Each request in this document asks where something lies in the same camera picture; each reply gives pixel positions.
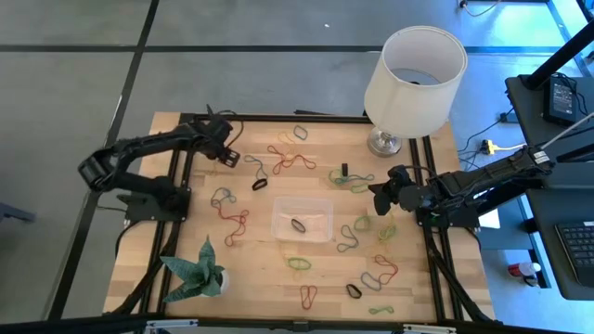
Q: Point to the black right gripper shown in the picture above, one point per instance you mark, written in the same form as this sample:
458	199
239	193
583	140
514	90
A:
413	197

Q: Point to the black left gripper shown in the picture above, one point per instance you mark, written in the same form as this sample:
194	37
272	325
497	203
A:
215	134

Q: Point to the blue rubber band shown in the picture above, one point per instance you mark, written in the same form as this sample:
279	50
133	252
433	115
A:
256	162
364	281

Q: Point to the teal rubber band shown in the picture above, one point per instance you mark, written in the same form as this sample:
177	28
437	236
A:
341	245
352	177

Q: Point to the black wide rubber band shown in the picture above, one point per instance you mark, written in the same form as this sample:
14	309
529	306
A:
301	229
254	187
357	295

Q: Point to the grey-blue rubber band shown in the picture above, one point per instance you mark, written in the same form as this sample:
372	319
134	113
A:
214	199

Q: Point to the small black block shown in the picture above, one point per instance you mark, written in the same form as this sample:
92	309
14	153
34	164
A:
344	170

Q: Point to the thin yellow rubber band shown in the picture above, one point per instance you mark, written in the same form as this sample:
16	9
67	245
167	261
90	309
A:
284	136

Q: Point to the wide green rubber band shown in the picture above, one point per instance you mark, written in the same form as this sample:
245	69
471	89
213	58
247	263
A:
299	268

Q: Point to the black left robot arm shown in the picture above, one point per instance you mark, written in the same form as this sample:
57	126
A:
139	144

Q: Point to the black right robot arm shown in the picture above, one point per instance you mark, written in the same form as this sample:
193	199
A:
487	178

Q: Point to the olive green rubber band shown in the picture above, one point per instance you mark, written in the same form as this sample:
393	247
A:
387	234

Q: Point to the clear plastic bin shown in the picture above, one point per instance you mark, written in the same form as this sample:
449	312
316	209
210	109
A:
320	206

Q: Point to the grey rubber band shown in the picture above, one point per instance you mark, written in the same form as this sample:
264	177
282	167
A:
299	126

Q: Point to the white shade table lamp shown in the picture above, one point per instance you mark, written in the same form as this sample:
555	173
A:
417	106

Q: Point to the white paper sheet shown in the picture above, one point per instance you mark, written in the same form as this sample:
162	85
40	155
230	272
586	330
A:
489	220

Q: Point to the yellow power strip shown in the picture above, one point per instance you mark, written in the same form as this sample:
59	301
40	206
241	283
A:
487	147

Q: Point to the green plant in white pot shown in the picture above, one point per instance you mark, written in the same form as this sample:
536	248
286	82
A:
199	273

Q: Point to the red and white can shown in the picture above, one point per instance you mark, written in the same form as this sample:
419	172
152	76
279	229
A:
522	270

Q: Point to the black desk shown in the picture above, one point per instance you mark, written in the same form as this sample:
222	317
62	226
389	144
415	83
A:
557	195

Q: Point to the black power adapter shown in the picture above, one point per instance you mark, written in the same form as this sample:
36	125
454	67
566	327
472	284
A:
560	99

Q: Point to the black keyboard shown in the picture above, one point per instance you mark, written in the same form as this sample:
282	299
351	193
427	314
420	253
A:
580	250

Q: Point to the black pole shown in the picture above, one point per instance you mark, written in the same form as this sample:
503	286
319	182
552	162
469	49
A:
557	60

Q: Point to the grey furniture foot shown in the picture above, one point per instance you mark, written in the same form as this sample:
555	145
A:
14	213

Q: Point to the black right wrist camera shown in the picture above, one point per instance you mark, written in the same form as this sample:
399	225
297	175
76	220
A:
400	174

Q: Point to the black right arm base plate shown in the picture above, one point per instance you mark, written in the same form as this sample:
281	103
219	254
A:
464	220

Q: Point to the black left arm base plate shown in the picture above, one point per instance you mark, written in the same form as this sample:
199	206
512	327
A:
139	211

